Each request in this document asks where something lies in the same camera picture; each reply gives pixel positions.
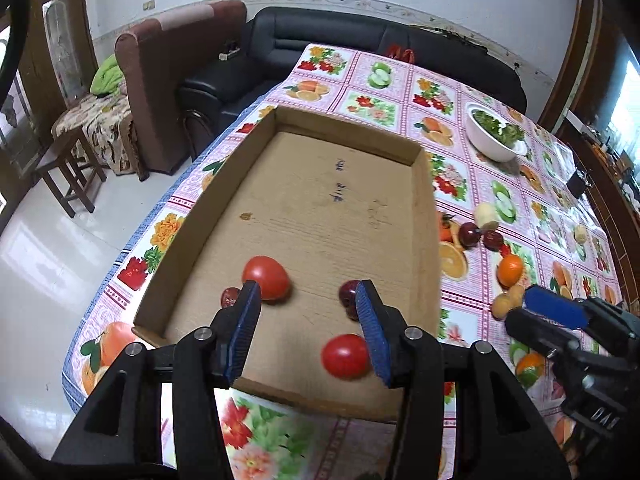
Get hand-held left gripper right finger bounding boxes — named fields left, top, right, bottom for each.
left=355, top=279, right=571, bottom=480

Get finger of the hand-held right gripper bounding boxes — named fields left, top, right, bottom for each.
left=505, top=307, right=583, bottom=358
left=523, top=284, right=591, bottom=330

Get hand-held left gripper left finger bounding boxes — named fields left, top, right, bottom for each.
left=50, top=281, right=263, bottom=480

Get red tomato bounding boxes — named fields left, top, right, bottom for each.
left=242, top=255, right=292, bottom=302
left=320, top=334, right=373, bottom=381

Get orange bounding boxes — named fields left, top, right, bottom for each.
left=497, top=254, right=525, bottom=288
left=515, top=352, right=547, bottom=383

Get shallow cardboard box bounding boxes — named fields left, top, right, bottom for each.
left=131, top=105, right=443, bottom=423

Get wooden cabinet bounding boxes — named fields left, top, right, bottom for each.
left=537, top=0, right=640, bottom=306

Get white bowl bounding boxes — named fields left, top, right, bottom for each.
left=465, top=102, right=528, bottom=163

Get green leafy vegetables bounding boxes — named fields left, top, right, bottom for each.
left=472, top=109, right=526, bottom=147

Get pink printed tablecloth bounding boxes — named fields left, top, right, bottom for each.
left=61, top=42, right=626, bottom=480

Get dark wooden stool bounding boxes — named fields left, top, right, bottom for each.
left=34, top=127, right=108, bottom=218

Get brown patterned blanket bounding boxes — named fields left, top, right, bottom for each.
left=51, top=91, right=151, bottom=181

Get brown armchair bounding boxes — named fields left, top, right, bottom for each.
left=114, top=0, right=248, bottom=176

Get red bag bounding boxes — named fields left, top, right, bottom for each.
left=386, top=42, right=417, bottom=63

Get green cloth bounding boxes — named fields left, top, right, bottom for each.
left=90, top=52, right=126, bottom=97

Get black leather sofa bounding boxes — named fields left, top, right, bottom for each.
left=177, top=6, right=528, bottom=148

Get wooden door with glass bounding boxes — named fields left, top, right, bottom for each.
left=0, top=0, right=98, bottom=196

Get metal chair frame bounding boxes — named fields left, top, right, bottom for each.
left=182, top=110, right=213, bottom=161

